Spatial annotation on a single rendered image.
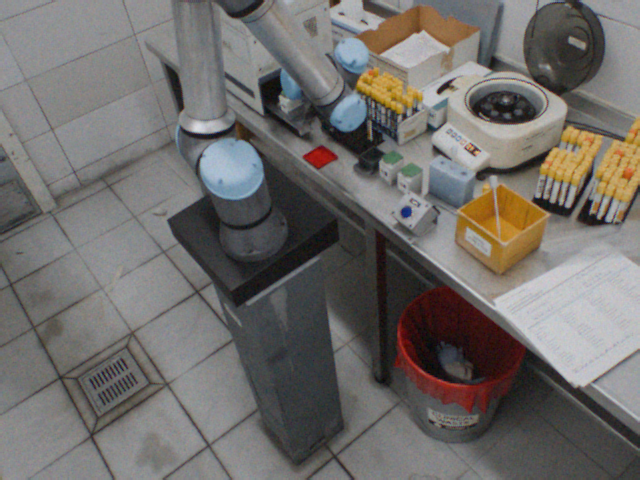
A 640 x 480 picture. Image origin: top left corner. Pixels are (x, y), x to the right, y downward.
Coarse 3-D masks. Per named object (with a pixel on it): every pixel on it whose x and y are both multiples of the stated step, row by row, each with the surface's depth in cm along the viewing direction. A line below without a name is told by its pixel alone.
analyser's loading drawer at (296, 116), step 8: (264, 96) 172; (272, 96) 171; (264, 104) 169; (272, 104) 168; (280, 104) 163; (280, 112) 164; (288, 112) 160; (296, 112) 162; (304, 112) 164; (288, 120) 162; (296, 120) 162; (304, 120) 158; (296, 128) 160; (304, 128) 160
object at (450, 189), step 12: (432, 168) 135; (444, 168) 133; (456, 168) 133; (432, 180) 138; (444, 180) 135; (456, 180) 132; (468, 180) 130; (432, 192) 140; (444, 192) 137; (456, 192) 134; (468, 192) 134; (444, 204) 138; (456, 204) 136
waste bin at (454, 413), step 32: (448, 288) 177; (416, 320) 177; (448, 320) 183; (480, 320) 178; (416, 352) 172; (480, 352) 186; (512, 352) 163; (416, 384) 166; (448, 384) 155; (480, 384) 154; (416, 416) 188; (448, 416) 172; (480, 416) 173
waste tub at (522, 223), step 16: (496, 192) 129; (512, 192) 126; (464, 208) 125; (480, 208) 129; (512, 208) 129; (528, 208) 125; (464, 224) 124; (480, 224) 133; (496, 224) 133; (512, 224) 132; (528, 224) 127; (544, 224) 122; (464, 240) 127; (480, 240) 122; (496, 240) 118; (512, 240) 117; (528, 240) 122; (480, 256) 125; (496, 256) 121; (512, 256) 122; (496, 272) 123
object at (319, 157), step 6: (312, 150) 157; (318, 150) 158; (324, 150) 158; (306, 156) 157; (312, 156) 157; (318, 156) 156; (324, 156) 156; (330, 156) 156; (336, 156) 155; (312, 162) 154; (318, 162) 155; (324, 162) 154; (318, 168) 153
